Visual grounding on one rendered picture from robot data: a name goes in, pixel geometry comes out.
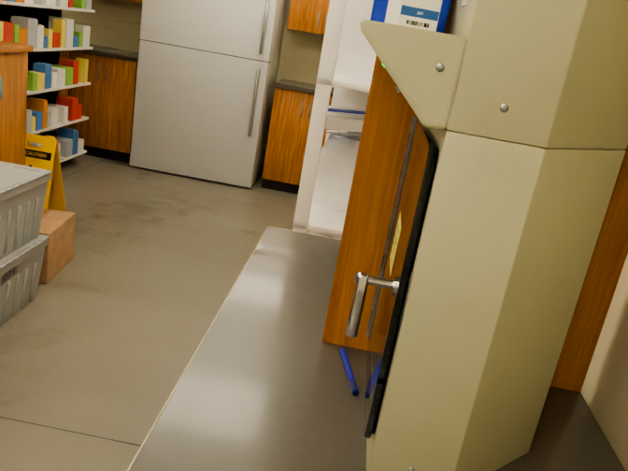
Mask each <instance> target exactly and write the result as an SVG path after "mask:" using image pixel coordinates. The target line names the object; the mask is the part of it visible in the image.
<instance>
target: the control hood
mask: <svg viewBox="0 0 628 471"><path fill-rule="evenodd" d="M360 26H361V28H362V29H361V31H362V33H363V35H364V37H365V38H366V40H367V41H368V43H369V44H370V46H371V47H372V49H373V50H374V52H375V53H376V55H377V56H378V57H379V59H380V60H381V62H382V63H383V65H384V66H385V68H386V69H387V71H388V72H389V74H390V76H391V77H392V79H393V81H394V82H395V84H396V85H397V87H398V88H399V90H400V91H401V93H402V94H403V96H404V97H405V98H406V100H407V101H408V103H409V104H410V106H411V107H412V109H413V110H414V112H415V114H416V115H417V117H418V118H419V120H420V121H421V123H422V124H425V125H426V127H430V128H435V129H440V130H444V128H447V127H448V122H449V118H450V111H451V107H452V103H453V98H454V94H455V91H456V86H457V82H458V78H459V74H460V70H461V66H462V62H463V57H464V51H465V46H466V42H467V40H464V38H465V36H456V35H450V34H444V33H439V32H434V31H428V30H423V29H418V28H412V27H406V26H402V25H396V24H390V23H386V22H380V21H370V20H365V19H364V21H361V22H360Z"/></svg>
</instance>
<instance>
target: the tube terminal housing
mask: <svg viewBox="0 0 628 471"><path fill-rule="evenodd" d="M461 3H462V0H451V3H450V11H449V16H448V19H447V24H446V28H445V33H444V34H450V35H456V36H465V38H464V40H467V42H466V46H465V51H464V57H463V62H462V66H461V70H460V74H459V78H458V82H457V86H456V91H455V94H454V98H453V103H452V107H451V111H450V118H449V122H448V127H447V128H444V130H440V129H435V128H430V127H427V128H428V130H429V132H430V134H431V136H432V138H433V140H434V142H435V143H436V145H437V147H438V149H439V155H438V161H437V166H436V171H435V177H434V182H433V186H432V190H431V193H430V198H429V202H428V206H427V210H426V214H425V218H424V223H423V226H422V230H421V238H420V242H419V246H418V250H417V254H416V259H415V263H414V266H413V271H412V279H411V282H410V287H409V291H408V295H407V302H406V306H405V311H404V315H403V319H402V322H401V327H399V332H398V336H397V339H396V344H395V348H394V352H393V357H392V363H391V367H390V372H389V376H388V379H387V384H386V388H385V392H384V396H383V400H382V404H381V409H380V412H379V416H378V424H377V428H376V432H375V433H374V434H372V435H371V437H370V438H367V439H366V471H495V470H497V469H499V468H500V467H502V466H504V465H506V464H509V463H510V462H512V461H514V460H516V459H518V458H520V457H521V456H522V455H524V454H526V453H528V452H529V450H530V447H531V444H532V441H533V438H534V435H535V430H536V427H537V425H538V421H539V418H540V415H541V412H542V409H543V406H544V404H545V401H546V398H547V395H548V391H549V388H550V384H551V381H552V378H553V375H554V372H555V369H556V365H557V363H558V360H559V357H560V354H561V351H562V348H563V345H564V341H565V337H566V334H567V331H568V328H569V325H570V322H571V320H572V317H573V314H574V310H575V307H576V304H577V301H578V297H579V294H580V291H581V288H582V285H583V281H584V279H585V276H586V273H587V270H588V267H589V264H590V261H591V258H592V253H593V250H594V247H595V244H596V241H597V238H598V236H599V233H600V230H601V226H602V223H603V220H604V217H605V215H606V212H607V207H608V204H609V201H610V197H611V194H612V192H613V189H614V186H615V183H616V180H617V177H618V174H619V171H620V168H621V163H622V160H623V157H624V154H625V150H626V148H627V145H628V0H468V2H467V6H465V7H461ZM460 7H461V8H460Z"/></svg>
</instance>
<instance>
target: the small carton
mask: <svg viewBox="0 0 628 471"><path fill-rule="evenodd" d="M442 1H443V0H389V3H388V7H387V12H386V17H385V22H386V23H390V24H396V25H402V26H406V27H412V28H418V29H423V30H428V31H434V32H435V31H436V27H437V23H438V18H439V13H440V9H441V5H442Z"/></svg>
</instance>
